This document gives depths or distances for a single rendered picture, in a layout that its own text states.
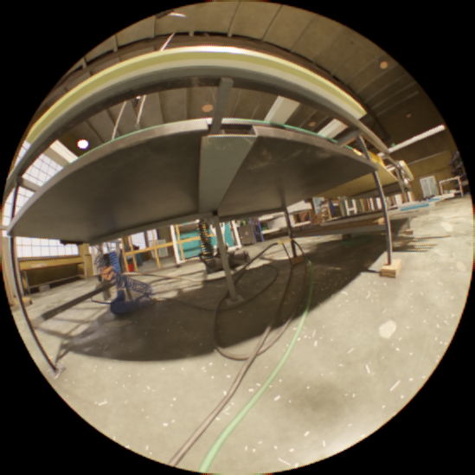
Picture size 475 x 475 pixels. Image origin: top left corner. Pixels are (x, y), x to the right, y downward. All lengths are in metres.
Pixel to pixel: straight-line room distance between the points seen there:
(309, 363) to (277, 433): 0.22
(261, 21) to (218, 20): 1.69
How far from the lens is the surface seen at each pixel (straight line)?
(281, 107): 0.70
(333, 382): 0.43
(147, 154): 0.29
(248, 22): 8.35
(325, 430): 0.39
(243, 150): 0.32
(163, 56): 0.50
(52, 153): 0.82
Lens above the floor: 0.38
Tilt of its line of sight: level
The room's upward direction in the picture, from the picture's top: 12 degrees counter-clockwise
